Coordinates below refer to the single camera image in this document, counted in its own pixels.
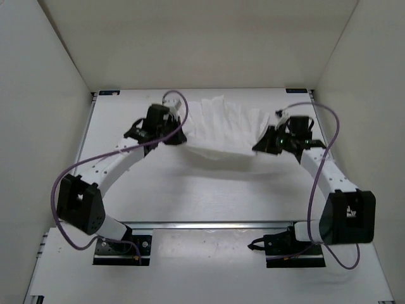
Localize aluminium front rail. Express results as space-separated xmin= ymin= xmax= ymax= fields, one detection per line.
xmin=125 ymin=221 xmax=297 ymax=230

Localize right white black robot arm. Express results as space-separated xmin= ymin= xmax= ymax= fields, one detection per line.
xmin=252 ymin=116 xmax=376 ymax=254

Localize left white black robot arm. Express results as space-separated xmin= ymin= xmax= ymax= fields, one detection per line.
xmin=53 ymin=100 xmax=187 ymax=252

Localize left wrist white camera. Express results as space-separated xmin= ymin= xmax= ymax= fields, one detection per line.
xmin=162 ymin=99 xmax=182 ymax=115

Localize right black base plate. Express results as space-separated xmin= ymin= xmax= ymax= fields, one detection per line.
xmin=247 ymin=226 xmax=326 ymax=269

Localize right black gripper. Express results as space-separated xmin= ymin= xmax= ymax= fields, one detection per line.
xmin=254 ymin=126 xmax=296 ymax=156

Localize left blue corner label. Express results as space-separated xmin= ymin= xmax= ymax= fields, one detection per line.
xmin=98 ymin=90 xmax=120 ymax=96

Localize right blue corner label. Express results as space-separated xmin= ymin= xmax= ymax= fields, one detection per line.
xmin=285 ymin=88 xmax=308 ymax=94

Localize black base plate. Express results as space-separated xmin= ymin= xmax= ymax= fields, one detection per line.
xmin=247 ymin=226 xmax=326 ymax=269
xmin=92 ymin=231 xmax=153 ymax=267

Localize blue corner label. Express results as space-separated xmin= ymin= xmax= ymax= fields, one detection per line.
xmin=98 ymin=90 xmax=120 ymax=96
xmin=285 ymin=88 xmax=308 ymax=94

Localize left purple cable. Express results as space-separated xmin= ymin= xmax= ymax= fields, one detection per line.
xmin=52 ymin=90 xmax=190 ymax=251

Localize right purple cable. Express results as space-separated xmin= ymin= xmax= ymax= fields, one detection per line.
xmin=278 ymin=101 xmax=361 ymax=270

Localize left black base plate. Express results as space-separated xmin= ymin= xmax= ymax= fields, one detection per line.
xmin=92 ymin=231 xmax=153 ymax=267

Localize purple cable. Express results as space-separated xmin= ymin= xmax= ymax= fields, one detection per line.
xmin=52 ymin=90 xmax=190 ymax=251
xmin=278 ymin=101 xmax=361 ymax=270

